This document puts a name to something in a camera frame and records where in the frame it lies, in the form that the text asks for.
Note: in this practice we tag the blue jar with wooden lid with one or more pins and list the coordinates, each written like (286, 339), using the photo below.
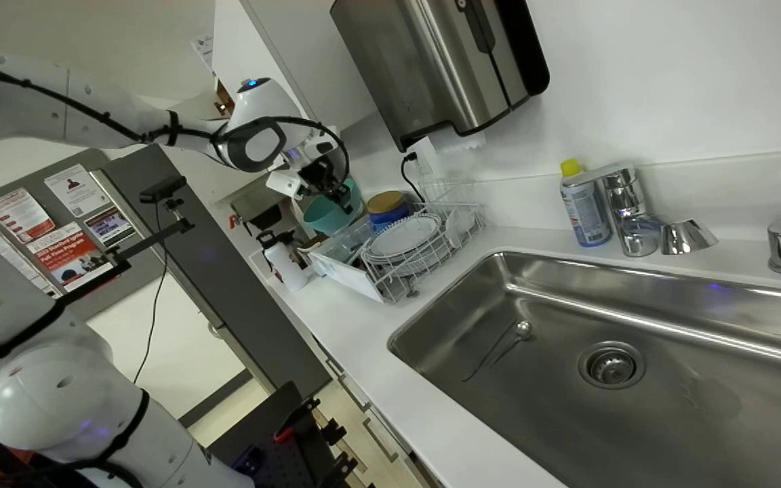
(388, 207)

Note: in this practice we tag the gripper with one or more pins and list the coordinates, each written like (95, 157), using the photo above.
(319, 175)

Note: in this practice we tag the large red flyer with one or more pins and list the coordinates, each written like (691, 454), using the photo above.
(68, 257)

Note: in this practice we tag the metal spoon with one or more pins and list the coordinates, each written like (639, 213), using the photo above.
(499, 349)

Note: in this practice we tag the coffee maker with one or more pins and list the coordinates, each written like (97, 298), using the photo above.
(262, 207)

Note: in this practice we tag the sink drain strainer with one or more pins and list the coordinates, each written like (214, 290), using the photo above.
(611, 364)

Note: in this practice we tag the white bottle with black cap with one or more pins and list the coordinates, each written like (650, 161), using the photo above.
(285, 264)

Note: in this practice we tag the white flyer with portrait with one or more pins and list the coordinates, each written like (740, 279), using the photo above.
(78, 190)

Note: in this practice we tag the stack of white plates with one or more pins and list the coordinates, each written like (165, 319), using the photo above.
(404, 237)

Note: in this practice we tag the grey refrigerator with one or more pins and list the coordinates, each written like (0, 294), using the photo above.
(228, 271)

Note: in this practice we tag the dark small flyer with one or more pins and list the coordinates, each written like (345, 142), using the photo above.
(110, 226)

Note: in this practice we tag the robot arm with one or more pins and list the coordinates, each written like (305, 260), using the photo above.
(58, 108)

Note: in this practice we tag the steel paper towel dispenser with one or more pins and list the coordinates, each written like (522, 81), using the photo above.
(431, 61)

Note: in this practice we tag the steel sink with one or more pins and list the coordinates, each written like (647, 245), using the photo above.
(634, 407)

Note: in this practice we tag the chrome tap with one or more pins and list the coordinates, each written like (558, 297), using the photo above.
(634, 217)

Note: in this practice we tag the camera on mount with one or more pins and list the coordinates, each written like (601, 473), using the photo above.
(160, 191)

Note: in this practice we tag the spray bottle with yellow cap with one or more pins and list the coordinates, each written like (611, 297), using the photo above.
(585, 210)

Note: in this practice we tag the red and white flyer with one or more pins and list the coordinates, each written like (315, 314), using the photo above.
(19, 214)

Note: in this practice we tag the cardboard box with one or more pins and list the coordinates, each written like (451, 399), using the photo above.
(224, 98)

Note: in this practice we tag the wall socket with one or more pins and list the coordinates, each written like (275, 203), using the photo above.
(423, 157)

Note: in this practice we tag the blue bowl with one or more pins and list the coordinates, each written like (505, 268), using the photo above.
(326, 215)

